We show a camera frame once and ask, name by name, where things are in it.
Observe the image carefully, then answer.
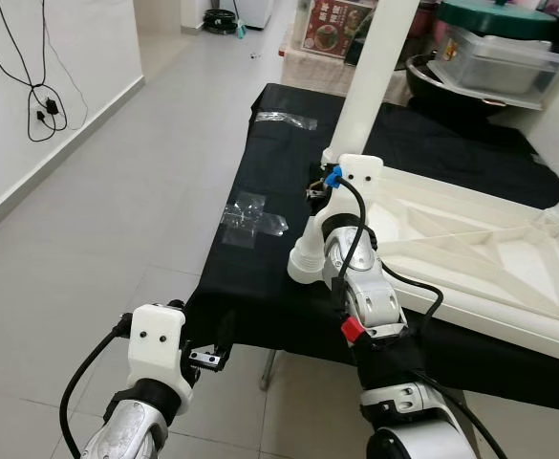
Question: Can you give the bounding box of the clear tape strip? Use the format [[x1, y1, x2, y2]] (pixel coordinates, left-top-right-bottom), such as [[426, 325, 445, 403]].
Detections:
[[253, 112, 318, 130]]

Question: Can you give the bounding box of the beige patterned cloth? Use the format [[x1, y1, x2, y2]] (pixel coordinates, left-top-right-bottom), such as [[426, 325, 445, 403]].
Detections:
[[281, 48, 414, 97]]

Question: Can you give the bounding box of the red printed box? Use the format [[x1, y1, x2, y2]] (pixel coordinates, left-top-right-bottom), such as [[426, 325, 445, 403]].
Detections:
[[303, 0, 376, 56]]

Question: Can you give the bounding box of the black wok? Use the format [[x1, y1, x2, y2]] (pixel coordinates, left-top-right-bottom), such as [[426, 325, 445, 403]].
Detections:
[[405, 53, 548, 116]]

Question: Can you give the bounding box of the black bag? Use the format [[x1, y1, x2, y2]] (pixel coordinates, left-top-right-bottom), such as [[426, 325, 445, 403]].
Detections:
[[403, 0, 447, 63]]

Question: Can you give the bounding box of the white appliance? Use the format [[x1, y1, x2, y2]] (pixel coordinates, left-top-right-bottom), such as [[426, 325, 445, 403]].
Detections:
[[236, 0, 275, 28]]

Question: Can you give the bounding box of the black round floor device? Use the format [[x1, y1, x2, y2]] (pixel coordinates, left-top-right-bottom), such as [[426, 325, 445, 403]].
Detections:
[[203, 8, 245, 34]]

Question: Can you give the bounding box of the clear plastic storage box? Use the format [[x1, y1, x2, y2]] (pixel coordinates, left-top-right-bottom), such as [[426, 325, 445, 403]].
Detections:
[[439, 24, 559, 97]]

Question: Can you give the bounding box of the green pot lid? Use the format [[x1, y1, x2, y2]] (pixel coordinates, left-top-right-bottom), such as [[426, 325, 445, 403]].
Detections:
[[439, 0, 559, 39]]

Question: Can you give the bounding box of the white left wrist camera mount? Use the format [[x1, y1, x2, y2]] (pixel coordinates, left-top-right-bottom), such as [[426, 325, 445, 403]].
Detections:
[[128, 304, 196, 398]]

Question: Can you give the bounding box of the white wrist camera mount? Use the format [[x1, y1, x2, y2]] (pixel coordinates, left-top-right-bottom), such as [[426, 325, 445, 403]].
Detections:
[[128, 304, 196, 398], [312, 155, 385, 240]]

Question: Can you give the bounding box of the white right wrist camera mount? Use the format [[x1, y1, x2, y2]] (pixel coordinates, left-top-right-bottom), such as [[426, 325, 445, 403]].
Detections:
[[312, 155, 385, 240]]

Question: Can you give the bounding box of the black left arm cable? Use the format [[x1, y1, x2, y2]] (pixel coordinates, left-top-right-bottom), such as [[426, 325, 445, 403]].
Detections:
[[59, 316, 135, 455]]

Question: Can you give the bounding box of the black wall cable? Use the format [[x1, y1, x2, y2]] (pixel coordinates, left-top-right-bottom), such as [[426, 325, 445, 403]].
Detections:
[[0, 0, 89, 144]]

